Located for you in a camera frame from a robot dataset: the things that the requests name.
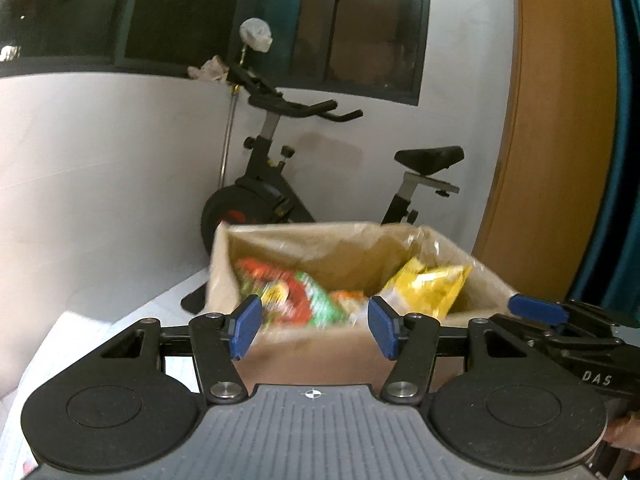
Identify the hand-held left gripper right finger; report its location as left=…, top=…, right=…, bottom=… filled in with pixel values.
left=367, top=296, right=556, bottom=405

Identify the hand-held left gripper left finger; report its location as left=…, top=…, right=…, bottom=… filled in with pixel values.
left=65, top=294, right=264, bottom=405

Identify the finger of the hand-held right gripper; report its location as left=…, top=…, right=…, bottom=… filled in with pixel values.
left=507, top=294, right=623, bottom=333
left=490, top=312, right=626, bottom=358

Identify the yellow chip bag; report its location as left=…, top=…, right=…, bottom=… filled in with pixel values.
left=377, top=257, right=473, bottom=321

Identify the brown cardboard box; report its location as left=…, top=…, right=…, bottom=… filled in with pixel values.
left=207, top=220, right=521, bottom=396

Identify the red and green snack bag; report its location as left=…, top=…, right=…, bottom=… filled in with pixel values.
left=235, top=257, right=351, bottom=328

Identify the person's right hand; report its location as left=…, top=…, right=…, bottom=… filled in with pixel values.
left=602, top=407, right=640, bottom=453

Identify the wooden wardrobe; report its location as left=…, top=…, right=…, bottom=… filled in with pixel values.
left=472, top=0, right=618, bottom=306

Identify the black exercise bike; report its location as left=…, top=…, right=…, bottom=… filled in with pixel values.
left=180, top=67, right=466, bottom=313

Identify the metal pole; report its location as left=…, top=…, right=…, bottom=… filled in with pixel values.
left=218, top=45, right=247, bottom=196

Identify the plaid strawberry bed sheet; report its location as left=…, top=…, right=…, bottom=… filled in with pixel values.
left=0, top=310, right=206, bottom=480

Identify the crumpled tissue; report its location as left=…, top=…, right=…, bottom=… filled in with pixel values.
left=187, top=55, right=231, bottom=83

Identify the white plastic bag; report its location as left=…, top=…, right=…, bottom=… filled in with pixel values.
left=240, top=17, right=273, bottom=53

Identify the dark framed window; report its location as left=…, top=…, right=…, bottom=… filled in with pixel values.
left=0, top=0, right=433, bottom=107

